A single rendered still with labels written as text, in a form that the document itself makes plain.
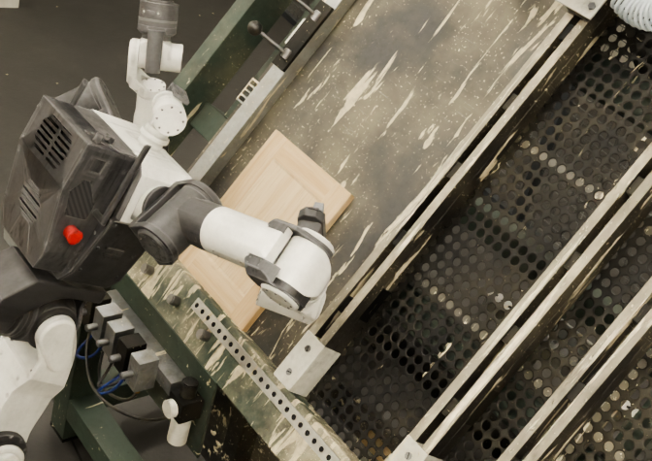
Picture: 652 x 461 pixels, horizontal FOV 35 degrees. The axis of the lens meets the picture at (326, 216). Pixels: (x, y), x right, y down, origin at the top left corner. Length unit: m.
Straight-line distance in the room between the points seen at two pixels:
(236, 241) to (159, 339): 0.79
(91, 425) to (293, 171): 1.08
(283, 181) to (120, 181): 0.59
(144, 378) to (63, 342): 0.34
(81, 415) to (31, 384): 0.89
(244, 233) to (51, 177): 0.41
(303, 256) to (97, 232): 0.46
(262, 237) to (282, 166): 0.73
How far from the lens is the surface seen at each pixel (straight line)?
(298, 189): 2.44
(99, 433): 3.11
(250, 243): 1.78
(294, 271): 1.76
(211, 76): 2.78
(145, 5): 2.35
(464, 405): 2.02
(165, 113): 2.04
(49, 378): 2.27
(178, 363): 2.50
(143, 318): 2.61
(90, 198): 1.99
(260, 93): 2.60
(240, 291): 2.44
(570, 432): 1.98
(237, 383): 2.34
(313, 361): 2.21
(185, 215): 1.90
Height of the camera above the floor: 2.34
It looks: 30 degrees down
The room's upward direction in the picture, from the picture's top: 16 degrees clockwise
